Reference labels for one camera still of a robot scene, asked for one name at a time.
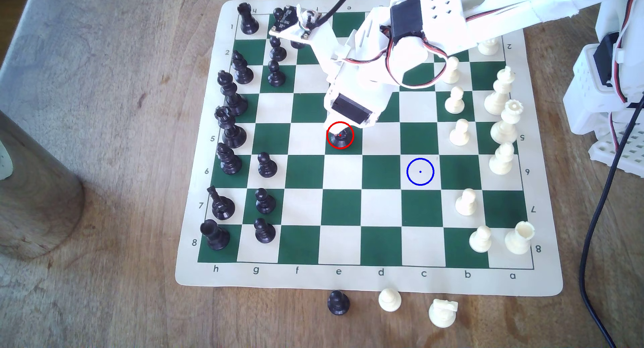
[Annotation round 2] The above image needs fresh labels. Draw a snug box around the black chess bishop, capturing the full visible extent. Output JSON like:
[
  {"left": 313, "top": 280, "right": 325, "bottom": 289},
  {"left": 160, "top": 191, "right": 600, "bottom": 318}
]
[
  {"left": 216, "top": 143, "right": 243, "bottom": 176},
  {"left": 231, "top": 50, "right": 255, "bottom": 85}
]

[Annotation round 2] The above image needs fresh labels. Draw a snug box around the black chess queen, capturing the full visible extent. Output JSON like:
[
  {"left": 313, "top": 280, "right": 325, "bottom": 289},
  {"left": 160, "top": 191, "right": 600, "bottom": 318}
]
[{"left": 214, "top": 106, "right": 248, "bottom": 149}]

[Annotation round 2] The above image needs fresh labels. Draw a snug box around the thick black cable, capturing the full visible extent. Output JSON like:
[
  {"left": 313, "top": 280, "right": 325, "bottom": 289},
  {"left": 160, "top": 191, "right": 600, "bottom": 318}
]
[{"left": 579, "top": 98, "right": 644, "bottom": 348}]

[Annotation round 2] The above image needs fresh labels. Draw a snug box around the white chess king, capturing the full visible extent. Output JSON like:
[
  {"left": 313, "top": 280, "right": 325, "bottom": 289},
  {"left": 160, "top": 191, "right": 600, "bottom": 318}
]
[{"left": 484, "top": 65, "right": 516, "bottom": 116}]

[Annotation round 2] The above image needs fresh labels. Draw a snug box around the white chess bishop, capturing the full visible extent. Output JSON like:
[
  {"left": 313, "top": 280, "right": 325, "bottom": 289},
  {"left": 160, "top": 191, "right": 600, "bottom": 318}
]
[{"left": 488, "top": 141, "right": 516, "bottom": 176}]

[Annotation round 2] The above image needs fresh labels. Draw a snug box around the gripper camera circuit board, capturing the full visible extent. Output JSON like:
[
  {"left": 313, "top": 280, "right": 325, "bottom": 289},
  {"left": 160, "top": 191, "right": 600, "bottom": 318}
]
[{"left": 269, "top": 5, "right": 324, "bottom": 41}]

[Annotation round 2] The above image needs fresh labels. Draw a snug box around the white chess knight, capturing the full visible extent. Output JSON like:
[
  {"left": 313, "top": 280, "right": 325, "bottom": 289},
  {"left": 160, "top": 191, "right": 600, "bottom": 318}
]
[
  {"left": 477, "top": 36, "right": 502, "bottom": 56},
  {"left": 428, "top": 298, "right": 459, "bottom": 329}
]

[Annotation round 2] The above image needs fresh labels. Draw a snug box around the black chess king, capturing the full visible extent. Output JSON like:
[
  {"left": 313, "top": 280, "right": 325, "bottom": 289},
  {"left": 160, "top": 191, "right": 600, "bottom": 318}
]
[{"left": 217, "top": 70, "right": 249, "bottom": 116}]

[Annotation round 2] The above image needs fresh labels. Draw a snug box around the white chess rook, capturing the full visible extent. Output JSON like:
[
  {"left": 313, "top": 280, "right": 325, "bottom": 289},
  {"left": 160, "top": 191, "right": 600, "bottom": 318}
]
[{"left": 504, "top": 221, "right": 535, "bottom": 255}]

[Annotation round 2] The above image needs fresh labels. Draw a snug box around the red black servo wire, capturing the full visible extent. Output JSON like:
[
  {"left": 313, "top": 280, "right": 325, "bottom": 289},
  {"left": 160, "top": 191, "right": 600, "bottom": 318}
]
[
  {"left": 608, "top": 109, "right": 644, "bottom": 153},
  {"left": 347, "top": 23, "right": 451, "bottom": 90}
]

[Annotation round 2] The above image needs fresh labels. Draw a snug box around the black chess rook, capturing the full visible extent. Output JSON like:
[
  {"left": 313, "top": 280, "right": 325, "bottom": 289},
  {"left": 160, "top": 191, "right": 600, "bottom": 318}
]
[
  {"left": 200, "top": 219, "right": 230, "bottom": 251},
  {"left": 237, "top": 2, "right": 260, "bottom": 35}
]

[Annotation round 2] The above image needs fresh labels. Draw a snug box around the black chess knight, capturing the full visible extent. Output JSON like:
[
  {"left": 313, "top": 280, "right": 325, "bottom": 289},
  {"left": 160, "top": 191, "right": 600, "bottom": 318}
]
[
  {"left": 328, "top": 127, "right": 354, "bottom": 149},
  {"left": 207, "top": 185, "right": 236, "bottom": 221}
]

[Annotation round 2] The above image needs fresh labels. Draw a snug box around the black camera cable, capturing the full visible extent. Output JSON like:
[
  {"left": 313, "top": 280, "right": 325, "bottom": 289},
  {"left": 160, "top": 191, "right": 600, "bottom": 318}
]
[{"left": 316, "top": 0, "right": 361, "bottom": 26}]

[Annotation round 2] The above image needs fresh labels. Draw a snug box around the white chess queen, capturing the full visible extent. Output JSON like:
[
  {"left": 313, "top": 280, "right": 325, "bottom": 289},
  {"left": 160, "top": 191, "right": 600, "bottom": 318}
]
[{"left": 490, "top": 99, "right": 524, "bottom": 144}]

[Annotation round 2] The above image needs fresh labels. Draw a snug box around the green white chess mat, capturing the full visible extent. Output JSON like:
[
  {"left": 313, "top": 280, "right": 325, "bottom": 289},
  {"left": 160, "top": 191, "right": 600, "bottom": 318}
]
[{"left": 174, "top": 0, "right": 564, "bottom": 297}]

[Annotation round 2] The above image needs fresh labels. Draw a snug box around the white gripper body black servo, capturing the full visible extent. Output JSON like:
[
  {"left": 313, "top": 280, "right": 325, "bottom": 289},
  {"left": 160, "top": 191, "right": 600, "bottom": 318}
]
[{"left": 322, "top": 8, "right": 398, "bottom": 129}]

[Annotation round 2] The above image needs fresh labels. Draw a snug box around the white chess pawn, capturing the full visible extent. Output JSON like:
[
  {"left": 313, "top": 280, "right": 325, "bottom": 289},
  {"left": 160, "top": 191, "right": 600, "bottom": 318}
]
[
  {"left": 455, "top": 188, "right": 478, "bottom": 217},
  {"left": 442, "top": 56, "right": 461, "bottom": 84},
  {"left": 469, "top": 225, "right": 493, "bottom": 253},
  {"left": 445, "top": 86, "right": 466, "bottom": 114},
  {"left": 378, "top": 288, "right": 403, "bottom": 312},
  {"left": 449, "top": 119, "right": 471, "bottom": 147}
]

